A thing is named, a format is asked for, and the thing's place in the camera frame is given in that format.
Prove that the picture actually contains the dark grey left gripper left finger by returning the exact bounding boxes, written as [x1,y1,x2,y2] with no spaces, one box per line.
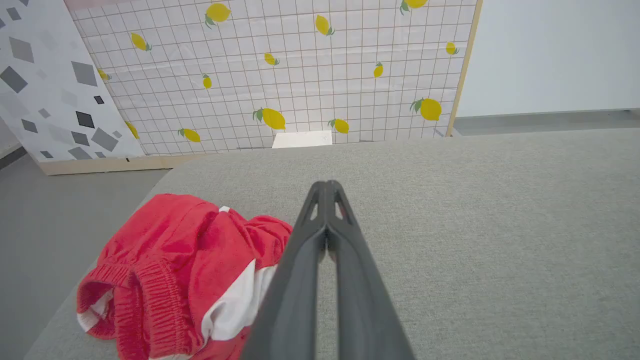
[240,181,328,360]

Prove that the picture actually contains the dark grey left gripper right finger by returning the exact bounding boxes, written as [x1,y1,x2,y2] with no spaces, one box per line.
[325,180,417,360]

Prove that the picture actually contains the red and white shorts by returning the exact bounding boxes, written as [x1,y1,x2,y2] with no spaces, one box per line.
[76,193,294,360]

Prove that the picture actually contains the small white block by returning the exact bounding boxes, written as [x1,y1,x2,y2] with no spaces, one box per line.
[271,130,334,149]

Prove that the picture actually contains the lemon print grid panel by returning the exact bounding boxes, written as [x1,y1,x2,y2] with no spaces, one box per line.
[64,0,484,157]

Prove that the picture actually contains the grey terrazzo pattern panel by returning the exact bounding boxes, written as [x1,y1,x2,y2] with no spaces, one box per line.
[0,0,147,176]

